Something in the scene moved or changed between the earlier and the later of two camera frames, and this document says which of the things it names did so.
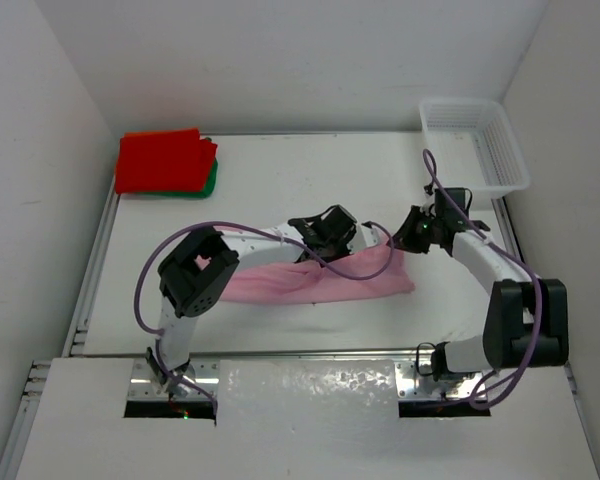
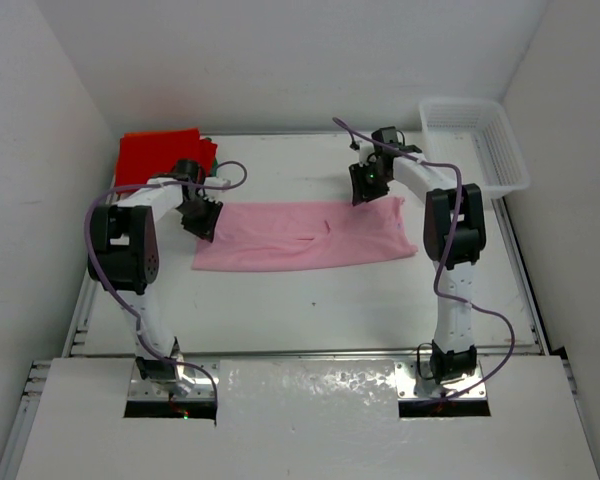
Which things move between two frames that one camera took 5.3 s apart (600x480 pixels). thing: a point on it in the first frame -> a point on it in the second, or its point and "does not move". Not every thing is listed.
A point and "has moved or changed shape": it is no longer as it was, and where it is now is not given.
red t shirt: [164, 161] does not move
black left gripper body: [336, 247] -> [198, 215]
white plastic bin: [474, 146] does not move
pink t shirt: [297, 281] has moved or changed shape
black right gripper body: [418, 233] -> [370, 182]
